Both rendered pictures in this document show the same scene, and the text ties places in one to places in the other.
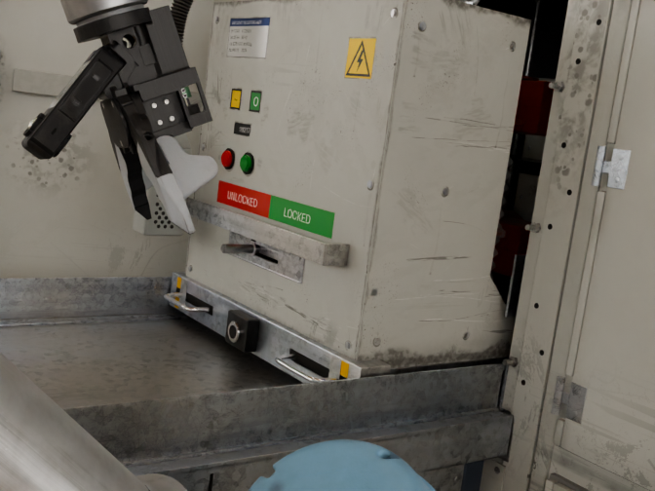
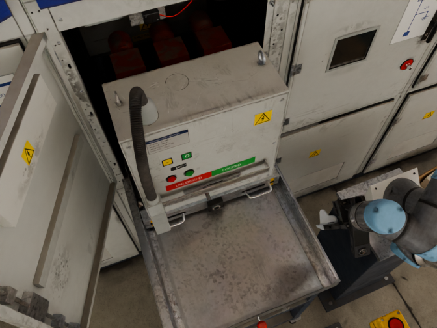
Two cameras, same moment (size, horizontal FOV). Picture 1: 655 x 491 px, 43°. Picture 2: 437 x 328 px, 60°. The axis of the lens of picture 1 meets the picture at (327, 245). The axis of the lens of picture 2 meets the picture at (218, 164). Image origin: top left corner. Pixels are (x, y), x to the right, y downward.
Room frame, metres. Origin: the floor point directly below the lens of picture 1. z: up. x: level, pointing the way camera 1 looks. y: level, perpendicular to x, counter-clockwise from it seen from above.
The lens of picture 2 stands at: (1.01, 0.71, 2.19)
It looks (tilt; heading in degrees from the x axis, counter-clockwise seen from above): 58 degrees down; 288
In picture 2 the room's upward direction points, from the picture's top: 2 degrees counter-clockwise
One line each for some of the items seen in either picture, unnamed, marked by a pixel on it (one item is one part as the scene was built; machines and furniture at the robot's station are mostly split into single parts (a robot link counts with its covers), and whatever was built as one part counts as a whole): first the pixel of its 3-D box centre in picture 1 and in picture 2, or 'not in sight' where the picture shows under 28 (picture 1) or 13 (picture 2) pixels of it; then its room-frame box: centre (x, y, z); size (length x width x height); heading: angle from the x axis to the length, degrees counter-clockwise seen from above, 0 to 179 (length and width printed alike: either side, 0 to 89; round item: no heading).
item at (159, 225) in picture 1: (165, 180); (157, 211); (1.36, 0.28, 1.09); 0.08 x 0.05 x 0.17; 127
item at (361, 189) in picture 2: not in sight; (389, 211); (0.54, -0.13, 0.74); 0.32 x 0.32 x 0.02; 38
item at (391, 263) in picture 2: not in sight; (362, 243); (0.54, -0.13, 0.36); 0.30 x 0.30 x 0.73; 38
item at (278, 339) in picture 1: (262, 329); (211, 196); (1.24, 0.08, 0.90); 0.54 x 0.05 x 0.06; 37
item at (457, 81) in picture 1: (404, 172); (186, 107); (1.39, -0.11, 1.15); 0.51 x 0.50 x 0.48; 127
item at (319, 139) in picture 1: (273, 164); (211, 164); (1.23, 0.09, 1.15); 0.48 x 0.01 x 0.48; 37
